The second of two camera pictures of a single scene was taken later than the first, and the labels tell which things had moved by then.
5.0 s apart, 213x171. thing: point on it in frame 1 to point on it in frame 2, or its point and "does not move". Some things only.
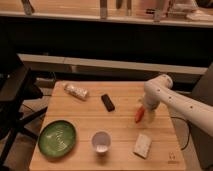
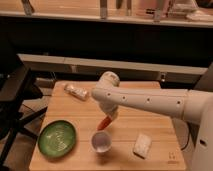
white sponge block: [142, 146] does not move
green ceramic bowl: [57, 138] does not move
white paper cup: [101, 141] does not move
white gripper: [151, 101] to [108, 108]
